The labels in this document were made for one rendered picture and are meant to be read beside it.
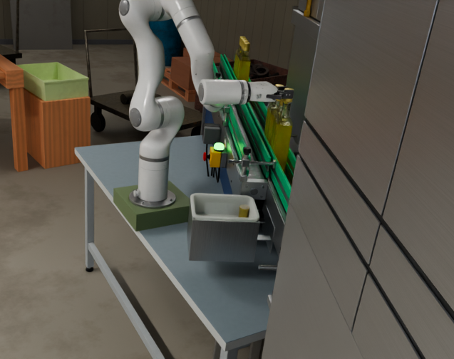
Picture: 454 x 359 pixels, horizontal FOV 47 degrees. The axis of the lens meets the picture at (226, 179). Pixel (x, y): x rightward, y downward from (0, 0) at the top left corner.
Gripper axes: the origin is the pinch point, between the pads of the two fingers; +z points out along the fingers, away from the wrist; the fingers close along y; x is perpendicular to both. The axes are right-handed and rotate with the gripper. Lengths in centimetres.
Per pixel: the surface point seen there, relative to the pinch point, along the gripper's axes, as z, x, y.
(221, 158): -9.4, 38.3, 30.6
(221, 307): -31, 60, -38
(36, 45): -66, 130, 681
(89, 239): -57, 113, 95
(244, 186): -15.7, 31.5, -9.7
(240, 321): -28, 60, -46
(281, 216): -12.7, 30.6, -33.8
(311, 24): 21.4, -19.9, 26.9
